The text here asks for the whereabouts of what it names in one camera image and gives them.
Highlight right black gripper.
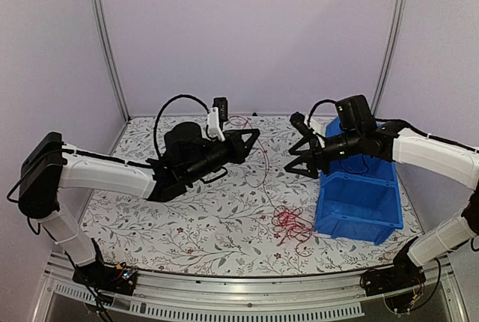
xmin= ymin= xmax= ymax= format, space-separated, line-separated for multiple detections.
xmin=284 ymin=129 xmax=361 ymax=180

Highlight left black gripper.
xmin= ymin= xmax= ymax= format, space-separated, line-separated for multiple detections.
xmin=184 ymin=130 xmax=260 ymax=186

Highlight blue cable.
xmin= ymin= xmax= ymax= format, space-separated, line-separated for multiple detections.
xmin=342 ymin=155 xmax=370 ymax=175

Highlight red cable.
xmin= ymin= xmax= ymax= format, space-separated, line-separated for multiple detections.
xmin=226 ymin=115 xmax=317 ymax=258

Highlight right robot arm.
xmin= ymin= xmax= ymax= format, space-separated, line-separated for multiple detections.
xmin=285 ymin=94 xmax=478 ymax=289

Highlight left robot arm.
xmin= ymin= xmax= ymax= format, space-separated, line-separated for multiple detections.
xmin=11 ymin=122 xmax=260 ymax=288

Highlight blue three-compartment bin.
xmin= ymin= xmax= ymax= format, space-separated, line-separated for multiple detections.
xmin=313 ymin=119 xmax=404 ymax=245

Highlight floral table mat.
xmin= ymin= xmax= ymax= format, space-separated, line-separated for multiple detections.
xmin=81 ymin=116 xmax=421 ymax=277

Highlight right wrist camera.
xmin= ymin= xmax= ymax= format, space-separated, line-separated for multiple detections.
xmin=290 ymin=112 xmax=326 ymax=148

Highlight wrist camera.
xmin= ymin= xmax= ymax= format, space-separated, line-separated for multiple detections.
xmin=206 ymin=97 xmax=228 ymax=142
xmin=290 ymin=112 xmax=326 ymax=148

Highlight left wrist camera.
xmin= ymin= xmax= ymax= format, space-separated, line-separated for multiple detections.
xmin=206 ymin=97 xmax=228 ymax=142

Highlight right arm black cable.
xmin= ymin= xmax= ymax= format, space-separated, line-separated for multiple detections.
xmin=307 ymin=99 xmax=340 ymax=124

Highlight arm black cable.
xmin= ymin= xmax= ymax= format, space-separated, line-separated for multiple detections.
xmin=153 ymin=94 xmax=229 ymax=184
xmin=307 ymin=99 xmax=340 ymax=124

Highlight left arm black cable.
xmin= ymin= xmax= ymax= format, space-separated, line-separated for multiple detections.
xmin=153 ymin=94 xmax=229 ymax=184

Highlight right aluminium frame post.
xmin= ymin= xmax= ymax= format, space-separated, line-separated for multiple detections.
xmin=371 ymin=0 xmax=406 ymax=115

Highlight aluminium frame post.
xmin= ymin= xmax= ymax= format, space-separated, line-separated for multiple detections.
xmin=91 ymin=0 xmax=131 ymax=123
xmin=371 ymin=0 xmax=406 ymax=115

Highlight aluminium front rail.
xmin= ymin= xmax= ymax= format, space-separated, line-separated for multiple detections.
xmin=33 ymin=252 xmax=471 ymax=321

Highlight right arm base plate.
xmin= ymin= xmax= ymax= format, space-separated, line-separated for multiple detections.
xmin=359 ymin=267 xmax=426 ymax=297

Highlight left aluminium frame post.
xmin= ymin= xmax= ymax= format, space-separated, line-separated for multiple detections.
xmin=91 ymin=0 xmax=131 ymax=123

